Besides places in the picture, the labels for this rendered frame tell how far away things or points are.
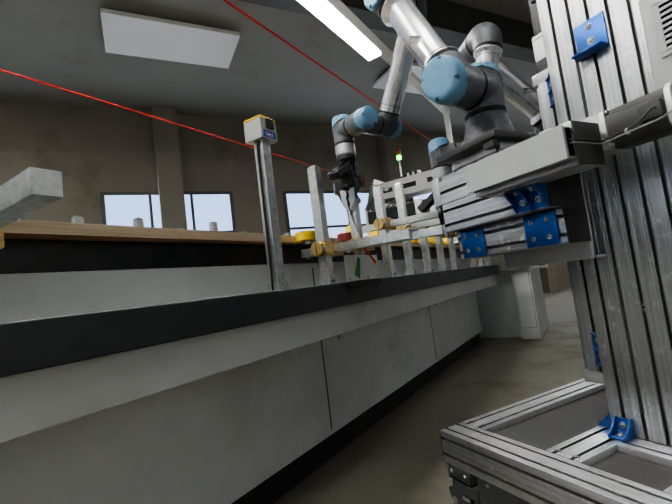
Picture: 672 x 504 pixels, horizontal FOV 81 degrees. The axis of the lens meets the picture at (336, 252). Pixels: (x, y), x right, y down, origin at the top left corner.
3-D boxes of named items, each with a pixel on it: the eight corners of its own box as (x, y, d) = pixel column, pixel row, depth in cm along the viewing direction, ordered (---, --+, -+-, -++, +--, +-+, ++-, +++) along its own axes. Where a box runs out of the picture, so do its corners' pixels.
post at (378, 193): (396, 288, 181) (382, 186, 185) (393, 289, 178) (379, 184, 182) (389, 289, 183) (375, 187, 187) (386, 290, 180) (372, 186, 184)
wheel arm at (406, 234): (413, 241, 127) (412, 228, 128) (409, 241, 125) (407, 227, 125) (307, 260, 151) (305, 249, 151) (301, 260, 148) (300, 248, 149)
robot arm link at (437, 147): (453, 134, 144) (431, 136, 143) (458, 164, 143) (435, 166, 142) (445, 142, 152) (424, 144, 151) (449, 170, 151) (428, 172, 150)
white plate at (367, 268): (380, 278, 167) (377, 254, 167) (348, 282, 145) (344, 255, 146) (379, 278, 167) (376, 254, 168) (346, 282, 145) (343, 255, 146)
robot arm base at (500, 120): (530, 137, 113) (524, 104, 113) (492, 134, 106) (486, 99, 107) (488, 156, 126) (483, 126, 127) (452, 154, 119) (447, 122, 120)
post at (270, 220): (289, 289, 118) (272, 142, 121) (278, 290, 114) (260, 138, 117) (277, 290, 120) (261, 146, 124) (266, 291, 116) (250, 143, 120)
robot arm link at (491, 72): (515, 108, 116) (507, 64, 117) (489, 100, 107) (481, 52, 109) (478, 125, 125) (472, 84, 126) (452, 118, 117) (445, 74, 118)
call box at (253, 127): (278, 144, 122) (275, 120, 122) (262, 139, 116) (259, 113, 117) (261, 151, 126) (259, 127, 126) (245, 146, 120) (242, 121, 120)
